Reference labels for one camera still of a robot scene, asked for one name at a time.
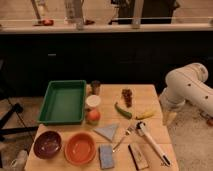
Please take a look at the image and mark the white paper cup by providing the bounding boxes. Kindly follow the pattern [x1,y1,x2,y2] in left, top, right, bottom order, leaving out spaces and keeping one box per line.
[86,95,101,109]

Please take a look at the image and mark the blue triangular cloth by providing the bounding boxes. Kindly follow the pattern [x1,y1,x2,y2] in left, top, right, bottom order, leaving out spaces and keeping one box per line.
[94,124,119,142]

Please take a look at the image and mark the wooden block brush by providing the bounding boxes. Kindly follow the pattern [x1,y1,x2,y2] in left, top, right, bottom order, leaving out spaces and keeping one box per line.
[128,143,149,171]

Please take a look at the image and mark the black stand legs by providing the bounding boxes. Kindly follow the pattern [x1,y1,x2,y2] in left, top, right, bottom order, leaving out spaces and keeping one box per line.
[0,103,38,141]

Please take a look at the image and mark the green plastic tray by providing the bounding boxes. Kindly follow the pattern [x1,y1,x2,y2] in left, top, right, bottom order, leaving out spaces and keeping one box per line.
[38,80,86,125]

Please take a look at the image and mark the silver fork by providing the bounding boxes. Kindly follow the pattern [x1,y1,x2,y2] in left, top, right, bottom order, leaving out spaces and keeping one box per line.
[112,125,134,153]

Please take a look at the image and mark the yellow banana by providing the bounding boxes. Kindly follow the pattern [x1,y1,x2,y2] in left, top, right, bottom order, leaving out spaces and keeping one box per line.
[135,110,155,120]

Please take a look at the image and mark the purple bowl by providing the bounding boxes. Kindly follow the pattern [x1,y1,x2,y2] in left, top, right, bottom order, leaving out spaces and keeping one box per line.
[33,131,62,159]

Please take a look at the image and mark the blue sponge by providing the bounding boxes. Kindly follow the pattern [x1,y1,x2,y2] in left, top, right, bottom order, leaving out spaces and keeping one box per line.
[99,145,114,169]

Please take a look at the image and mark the green chili pepper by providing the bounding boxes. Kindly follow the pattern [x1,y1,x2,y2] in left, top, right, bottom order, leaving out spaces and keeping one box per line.
[114,102,132,119]

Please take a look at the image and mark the orange bowl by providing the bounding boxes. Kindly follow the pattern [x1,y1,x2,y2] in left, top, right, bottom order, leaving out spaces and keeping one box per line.
[64,132,96,166]

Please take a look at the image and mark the bunch of dark grapes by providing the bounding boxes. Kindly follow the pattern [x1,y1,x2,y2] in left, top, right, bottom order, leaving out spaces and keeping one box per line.
[122,89,132,108]

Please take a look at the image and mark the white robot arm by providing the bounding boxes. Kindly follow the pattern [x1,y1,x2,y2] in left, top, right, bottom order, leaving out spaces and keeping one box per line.
[159,63,213,125]

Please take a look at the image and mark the orange tomato in cup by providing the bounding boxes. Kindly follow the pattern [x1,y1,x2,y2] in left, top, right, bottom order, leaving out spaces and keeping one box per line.
[86,109,101,125]

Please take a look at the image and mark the red object on counter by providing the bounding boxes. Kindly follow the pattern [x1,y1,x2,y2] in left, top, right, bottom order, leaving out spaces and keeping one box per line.
[34,19,54,26]

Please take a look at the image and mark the white handled peeler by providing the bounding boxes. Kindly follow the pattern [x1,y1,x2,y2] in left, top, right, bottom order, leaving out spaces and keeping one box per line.
[136,121,171,167]

